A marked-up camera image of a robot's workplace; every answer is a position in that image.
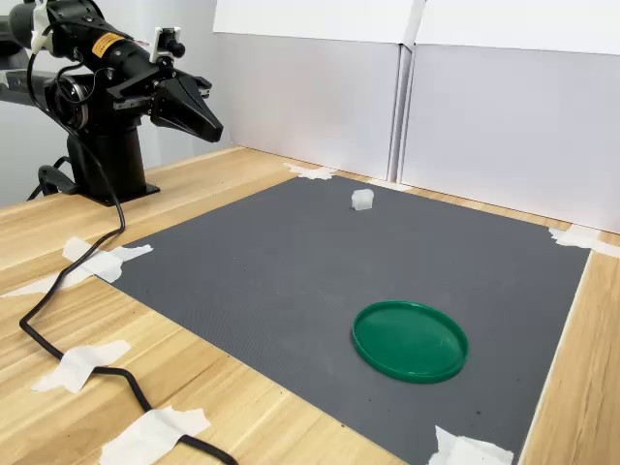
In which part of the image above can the small white plastic terminal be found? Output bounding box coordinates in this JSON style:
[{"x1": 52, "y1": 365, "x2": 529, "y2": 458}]
[{"x1": 349, "y1": 188, "x2": 377, "y2": 213}]

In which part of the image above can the round green lid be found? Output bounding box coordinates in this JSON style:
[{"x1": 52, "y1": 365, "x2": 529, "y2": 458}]
[{"x1": 351, "y1": 299, "x2": 470, "y2": 386}]

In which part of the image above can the white partition panel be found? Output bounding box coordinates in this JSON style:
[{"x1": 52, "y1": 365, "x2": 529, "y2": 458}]
[
  {"x1": 211, "y1": 0, "x2": 418, "y2": 181},
  {"x1": 396, "y1": 0, "x2": 620, "y2": 234}
]

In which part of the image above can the white tape piece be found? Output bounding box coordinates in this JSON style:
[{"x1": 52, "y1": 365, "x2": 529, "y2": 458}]
[
  {"x1": 61, "y1": 235, "x2": 155, "y2": 285},
  {"x1": 99, "y1": 405, "x2": 213, "y2": 465},
  {"x1": 546, "y1": 223, "x2": 620, "y2": 258},
  {"x1": 283, "y1": 162, "x2": 338, "y2": 181},
  {"x1": 0, "y1": 270, "x2": 74, "y2": 299},
  {"x1": 426, "y1": 424, "x2": 515, "y2": 465},
  {"x1": 30, "y1": 338, "x2": 133, "y2": 394}
]

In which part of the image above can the dark grey mat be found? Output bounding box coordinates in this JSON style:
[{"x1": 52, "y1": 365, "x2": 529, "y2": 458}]
[{"x1": 99, "y1": 173, "x2": 593, "y2": 465}]

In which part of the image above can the white camera box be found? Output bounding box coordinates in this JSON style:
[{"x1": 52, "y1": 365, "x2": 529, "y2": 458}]
[{"x1": 148, "y1": 26, "x2": 187, "y2": 65}]

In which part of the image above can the black power cable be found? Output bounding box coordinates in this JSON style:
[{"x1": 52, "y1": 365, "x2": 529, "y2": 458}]
[{"x1": 26, "y1": 154, "x2": 78, "y2": 201}]

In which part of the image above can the black camera cable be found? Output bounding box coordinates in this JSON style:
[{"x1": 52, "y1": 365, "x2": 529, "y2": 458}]
[{"x1": 18, "y1": 23, "x2": 241, "y2": 465}]

